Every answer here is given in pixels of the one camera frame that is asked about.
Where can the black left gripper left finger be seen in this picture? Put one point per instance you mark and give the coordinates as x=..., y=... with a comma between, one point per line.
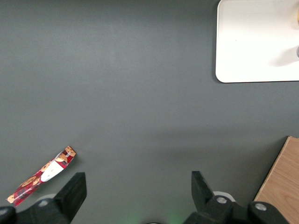
x=70, y=196

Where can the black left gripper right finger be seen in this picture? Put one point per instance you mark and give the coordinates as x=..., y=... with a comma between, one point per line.
x=203, y=198

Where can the red cookie box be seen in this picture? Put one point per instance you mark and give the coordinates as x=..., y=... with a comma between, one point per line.
x=44, y=173

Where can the white rectangular tray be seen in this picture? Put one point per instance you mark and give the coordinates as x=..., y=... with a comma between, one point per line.
x=252, y=42

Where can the wooden two-drawer cabinet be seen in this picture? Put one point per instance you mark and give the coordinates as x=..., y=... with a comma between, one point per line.
x=283, y=179

